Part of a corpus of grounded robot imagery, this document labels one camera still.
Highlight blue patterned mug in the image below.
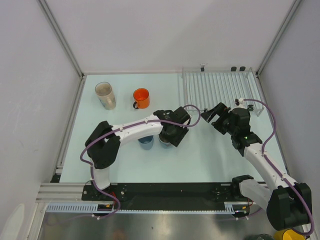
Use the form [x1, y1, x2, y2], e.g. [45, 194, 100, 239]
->
[158, 135, 173, 149]

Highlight clear acrylic dish rack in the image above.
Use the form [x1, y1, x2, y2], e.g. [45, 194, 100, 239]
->
[178, 67, 261, 112]

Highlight yellow mug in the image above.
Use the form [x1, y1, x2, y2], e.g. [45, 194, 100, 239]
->
[273, 229, 306, 240]

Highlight clear plastic cup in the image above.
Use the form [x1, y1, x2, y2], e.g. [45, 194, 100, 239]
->
[94, 82, 113, 97]

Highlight beige tall mug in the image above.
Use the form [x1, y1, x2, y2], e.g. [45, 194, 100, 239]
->
[94, 82, 116, 110]

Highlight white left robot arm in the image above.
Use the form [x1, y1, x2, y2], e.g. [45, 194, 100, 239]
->
[80, 106, 192, 200]

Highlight aluminium frame rail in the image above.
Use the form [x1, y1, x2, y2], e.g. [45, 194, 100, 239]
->
[34, 163, 87, 203]

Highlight light blue cable duct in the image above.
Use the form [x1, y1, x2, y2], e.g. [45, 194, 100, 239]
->
[46, 203, 114, 214]

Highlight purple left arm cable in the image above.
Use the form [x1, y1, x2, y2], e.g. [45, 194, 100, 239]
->
[79, 104, 202, 218]

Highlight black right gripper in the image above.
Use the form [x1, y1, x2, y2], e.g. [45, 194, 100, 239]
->
[200, 102, 238, 136]

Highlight orange mug black handle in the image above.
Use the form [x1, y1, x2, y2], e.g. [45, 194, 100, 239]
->
[133, 88, 150, 109]

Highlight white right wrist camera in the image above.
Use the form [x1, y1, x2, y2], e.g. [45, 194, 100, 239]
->
[235, 97, 246, 109]

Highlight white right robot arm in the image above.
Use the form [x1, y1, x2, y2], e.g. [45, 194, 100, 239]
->
[201, 98, 315, 235]

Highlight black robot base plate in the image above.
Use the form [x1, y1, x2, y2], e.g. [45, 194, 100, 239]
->
[81, 181, 261, 211]

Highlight light blue plastic cup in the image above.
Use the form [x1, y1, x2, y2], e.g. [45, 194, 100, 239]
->
[138, 135, 154, 151]

